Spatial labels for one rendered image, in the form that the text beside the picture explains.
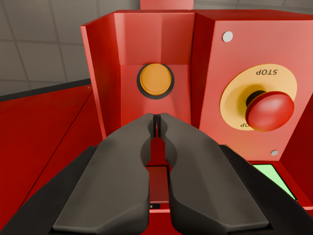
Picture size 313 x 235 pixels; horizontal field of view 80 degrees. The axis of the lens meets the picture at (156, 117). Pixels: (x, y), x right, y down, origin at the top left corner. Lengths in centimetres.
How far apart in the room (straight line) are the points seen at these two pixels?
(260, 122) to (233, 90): 4
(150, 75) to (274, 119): 14
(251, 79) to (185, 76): 9
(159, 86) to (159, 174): 10
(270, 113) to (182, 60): 12
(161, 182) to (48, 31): 94
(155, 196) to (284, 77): 16
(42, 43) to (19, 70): 20
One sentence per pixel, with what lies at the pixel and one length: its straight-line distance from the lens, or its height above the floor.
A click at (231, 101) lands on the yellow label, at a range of 20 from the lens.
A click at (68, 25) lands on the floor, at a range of 102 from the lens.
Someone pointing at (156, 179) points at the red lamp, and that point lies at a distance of 22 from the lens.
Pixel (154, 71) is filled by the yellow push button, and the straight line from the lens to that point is 23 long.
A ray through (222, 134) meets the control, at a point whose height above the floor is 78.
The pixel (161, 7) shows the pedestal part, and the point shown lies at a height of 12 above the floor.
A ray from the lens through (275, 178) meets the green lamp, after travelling 25.
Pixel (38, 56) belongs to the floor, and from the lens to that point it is 112.
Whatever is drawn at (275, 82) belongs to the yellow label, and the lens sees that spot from 21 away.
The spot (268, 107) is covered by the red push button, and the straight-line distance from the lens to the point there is 18.
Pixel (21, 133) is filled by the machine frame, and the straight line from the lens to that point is 76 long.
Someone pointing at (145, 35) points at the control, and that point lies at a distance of 24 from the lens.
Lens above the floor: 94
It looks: 57 degrees down
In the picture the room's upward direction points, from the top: 178 degrees clockwise
